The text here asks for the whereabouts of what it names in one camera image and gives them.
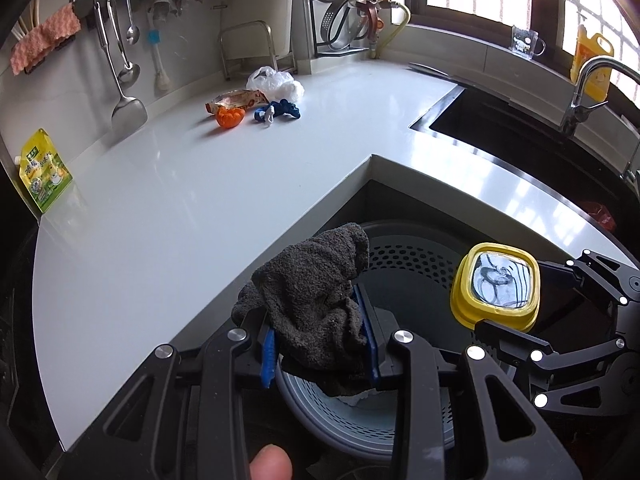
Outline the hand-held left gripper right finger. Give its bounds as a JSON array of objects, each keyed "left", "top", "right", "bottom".
[{"left": 352, "top": 285, "right": 583, "bottom": 480}]

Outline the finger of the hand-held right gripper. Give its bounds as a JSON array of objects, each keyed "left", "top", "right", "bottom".
[
  {"left": 474, "top": 319, "right": 628, "bottom": 413},
  {"left": 537, "top": 246, "right": 640, "bottom": 308}
]

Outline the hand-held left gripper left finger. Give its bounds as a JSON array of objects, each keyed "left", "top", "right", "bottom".
[{"left": 55, "top": 307, "right": 278, "bottom": 480}]

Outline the white paper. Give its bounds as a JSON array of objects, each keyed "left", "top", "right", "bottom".
[{"left": 335, "top": 391, "right": 381, "bottom": 409}]

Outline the grey perforated trash bin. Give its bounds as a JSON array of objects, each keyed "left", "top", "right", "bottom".
[{"left": 275, "top": 220, "right": 506, "bottom": 461}]

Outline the yellow plastic container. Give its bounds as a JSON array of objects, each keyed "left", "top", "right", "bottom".
[{"left": 450, "top": 241, "right": 542, "bottom": 332}]

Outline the large dark grey cloth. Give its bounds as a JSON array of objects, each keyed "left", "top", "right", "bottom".
[{"left": 231, "top": 222, "right": 373, "bottom": 397}]

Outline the person's left hand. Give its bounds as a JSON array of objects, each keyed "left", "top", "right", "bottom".
[{"left": 249, "top": 444, "right": 294, "bottom": 480}]

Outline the red plastic bag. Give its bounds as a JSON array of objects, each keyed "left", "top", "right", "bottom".
[{"left": 582, "top": 201, "right": 618, "bottom": 231}]

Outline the black sink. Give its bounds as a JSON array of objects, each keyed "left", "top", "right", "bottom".
[{"left": 409, "top": 77, "right": 640, "bottom": 233}]

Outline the steel faucet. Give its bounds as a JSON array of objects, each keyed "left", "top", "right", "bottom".
[{"left": 560, "top": 55, "right": 640, "bottom": 136}]

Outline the yellow oil bottle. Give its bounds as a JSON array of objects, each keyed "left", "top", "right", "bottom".
[{"left": 570, "top": 24, "right": 615, "bottom": 101}]

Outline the clear printed cup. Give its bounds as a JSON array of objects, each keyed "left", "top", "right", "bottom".
[{"left": 511, "top": 25, "right": 547, "bottom": 61}]

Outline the orange peel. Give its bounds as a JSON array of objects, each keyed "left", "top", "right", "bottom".
[{"left": 216, "top": 106, "right": 246, "bottom": 130}]

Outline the black stove unit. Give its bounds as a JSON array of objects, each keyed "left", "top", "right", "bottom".
[{"left": 0, "top": 130, "right": 66, "bottom": 480}]

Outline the brown snack wrapper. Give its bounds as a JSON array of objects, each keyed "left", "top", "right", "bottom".
[{"left": 205, "top": 89, "right": 268, "bottom": 113}]

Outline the kitchen knife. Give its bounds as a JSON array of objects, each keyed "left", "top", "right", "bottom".
[{"left": 409, "top": 61, "right": 456, "bottom": 80}]

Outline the clear plastic bag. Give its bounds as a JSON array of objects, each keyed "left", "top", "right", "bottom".
[{"left": 246, "top": 66, "right": 305, "bottom": 103}]

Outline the steel spatula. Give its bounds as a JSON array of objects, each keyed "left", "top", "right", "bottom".
[{"left": 94, "top": 2, "right": 149, "bottom": 133}]

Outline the yellow green seasoning pouch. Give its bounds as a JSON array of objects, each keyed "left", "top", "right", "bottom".
[{"left": 17, "top": 128, "right": 73, "bottom": 213}]

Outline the black dish rack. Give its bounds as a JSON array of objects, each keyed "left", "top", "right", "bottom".
[{"left": 306, "top": 0, "right": 386, "bottom": 58}]

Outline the steel cutting board rack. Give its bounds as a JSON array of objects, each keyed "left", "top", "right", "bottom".
[{"left": 217, "top": 20, "right": 296, "bottom": 81}]

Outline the steel ladle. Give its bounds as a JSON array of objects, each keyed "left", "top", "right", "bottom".
[{"left": 106, "top": 0, "right": 141, "bottom": 86}]

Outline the glass pot lid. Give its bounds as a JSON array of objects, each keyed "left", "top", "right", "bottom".
[{"left": 320, "top": 0, "right": 381, "bottom": 51}]

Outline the brown gas valve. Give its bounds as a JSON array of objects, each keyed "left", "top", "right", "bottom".
[{"left": 356, "top": 0, "right": 396, "bottom": 61}]

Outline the blue white bottle brush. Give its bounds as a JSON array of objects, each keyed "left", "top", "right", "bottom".
[{"left": 146, "top": 22, "right": 171, "bottom": 92}]

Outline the steel spoon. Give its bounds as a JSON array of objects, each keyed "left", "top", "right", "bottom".
[{"left": 121, "top": 0, "right": 140, "bottom": 46}]

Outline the pink dish cloth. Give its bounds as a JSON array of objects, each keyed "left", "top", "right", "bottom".
[{"left": 10, "top": 4, "right": 82, "bottom": 76}]

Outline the bundle of wooden chopsticks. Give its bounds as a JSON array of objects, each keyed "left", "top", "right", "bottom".
[{"left": 12, "top": 0, "right": 41, "bottom": 41}]

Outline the blue cord bundle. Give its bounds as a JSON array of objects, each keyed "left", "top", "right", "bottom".
[{"left": 253, "top": 99, "right": 301, "bottom": 126}]

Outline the yellow gas hose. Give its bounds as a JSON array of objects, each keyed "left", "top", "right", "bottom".
[{"left": 372, "top": 2, "right": 412, "bottom": 58}]

